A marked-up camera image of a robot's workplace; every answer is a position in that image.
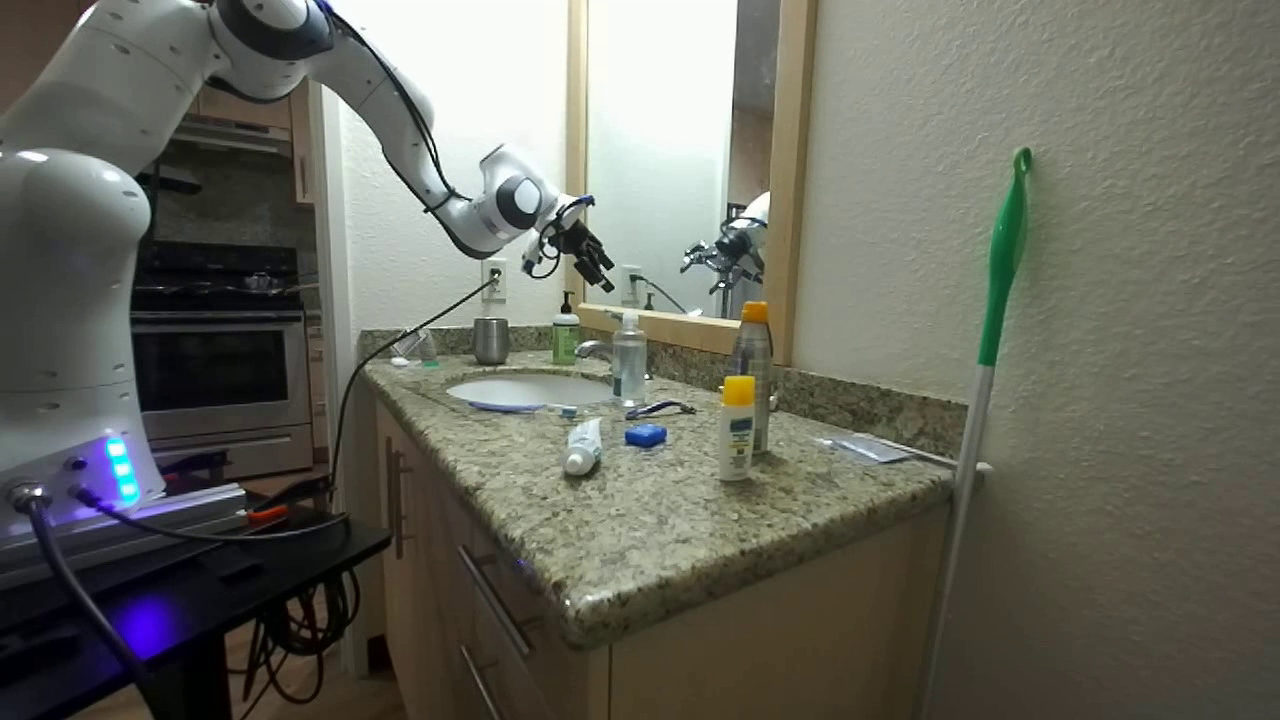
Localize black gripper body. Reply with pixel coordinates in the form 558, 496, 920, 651
549, 202, 608, 277

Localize green soap pump bottle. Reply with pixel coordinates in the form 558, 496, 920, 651
549, 289, 584, 369

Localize clear pump bottle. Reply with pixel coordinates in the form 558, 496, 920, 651
608, 307, 652, 416

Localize stainless steel cup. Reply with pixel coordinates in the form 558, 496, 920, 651
471, 310, 512, 369

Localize white oval sink basin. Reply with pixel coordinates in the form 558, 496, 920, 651
443, 369, 622, 416

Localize white toothpaste tube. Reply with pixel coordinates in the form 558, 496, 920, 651
561, 410, 608, 482

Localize white bottle yellow cap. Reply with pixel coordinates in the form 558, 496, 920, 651
716, 373, 763, 487

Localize wood framed mirror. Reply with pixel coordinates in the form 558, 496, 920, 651
565, 0, 819, 369

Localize clear plastic package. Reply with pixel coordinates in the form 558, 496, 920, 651
818, 428, 959, 470

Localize grey range hood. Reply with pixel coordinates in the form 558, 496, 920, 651
131, 117, 324, 252

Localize stainless steel oven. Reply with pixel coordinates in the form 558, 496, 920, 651
130, 234, 332, 487

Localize orange black clamp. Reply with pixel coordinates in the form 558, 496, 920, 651
239, 496, 300, 527

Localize wooden vanity cabinet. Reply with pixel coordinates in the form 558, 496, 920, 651
369, 390, 958, 720

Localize black robot table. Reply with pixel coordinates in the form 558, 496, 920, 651
0, 513, 394, 720

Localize aluminium robot mounting rails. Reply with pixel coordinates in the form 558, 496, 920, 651
0, 478, 251, 593

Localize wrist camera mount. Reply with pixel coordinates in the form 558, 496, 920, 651
530, 187, 600, 232

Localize black power cable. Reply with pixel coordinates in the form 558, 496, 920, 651
322, 270, 505, 503

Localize metal cabinet door handle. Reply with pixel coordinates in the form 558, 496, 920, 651
381, 434, 414, 563

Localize metal drawer handle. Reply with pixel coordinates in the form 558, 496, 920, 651
458, 642, 507, 720
458, 538, 539, 665

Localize wooden kitchen wall cabinet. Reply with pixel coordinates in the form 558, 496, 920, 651
0, 0, 324, 208

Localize green handled mop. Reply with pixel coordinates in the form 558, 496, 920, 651
918, 141, 1039, 720

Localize black cable bundle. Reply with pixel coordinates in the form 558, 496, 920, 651
239, 567, 369, 712

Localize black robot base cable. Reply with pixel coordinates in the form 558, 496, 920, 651
10, 482, 151, 671

